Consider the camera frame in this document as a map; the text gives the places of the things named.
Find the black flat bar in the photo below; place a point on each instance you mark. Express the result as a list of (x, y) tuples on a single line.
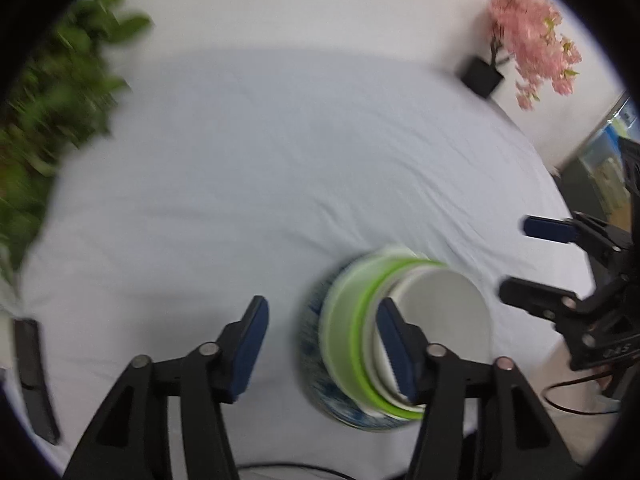
[(35, 375)]

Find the white tablecloth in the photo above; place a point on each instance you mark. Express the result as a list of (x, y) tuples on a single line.
[(250, 160)]

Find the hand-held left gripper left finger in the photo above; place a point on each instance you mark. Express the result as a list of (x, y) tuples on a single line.
[(250, 350)]

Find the blue patterned plate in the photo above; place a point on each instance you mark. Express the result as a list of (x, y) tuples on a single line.
[(345, 407)]

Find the green pothos plant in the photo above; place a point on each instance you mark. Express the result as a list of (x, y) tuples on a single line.
[(60, 95)]

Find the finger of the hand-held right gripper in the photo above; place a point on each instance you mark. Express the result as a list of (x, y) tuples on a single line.
[(535, 294), (550, 229)]

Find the pink artificial blossom tree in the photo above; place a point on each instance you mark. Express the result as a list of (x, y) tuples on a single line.
[(530, 25)]

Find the white bowl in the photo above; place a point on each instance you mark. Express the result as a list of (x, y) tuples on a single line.
[(373, 365), (445, 310)]

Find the lime green rimmed bowl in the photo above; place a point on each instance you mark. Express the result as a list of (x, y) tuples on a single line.
[(340, 330)]

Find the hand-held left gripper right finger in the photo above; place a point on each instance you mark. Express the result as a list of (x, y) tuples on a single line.
[(395, 350)]

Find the black square plant pot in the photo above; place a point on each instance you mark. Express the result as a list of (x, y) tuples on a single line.
[(480, 77)]

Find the dark glass cabinet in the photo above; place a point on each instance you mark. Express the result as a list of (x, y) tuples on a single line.
[(600, 170)]

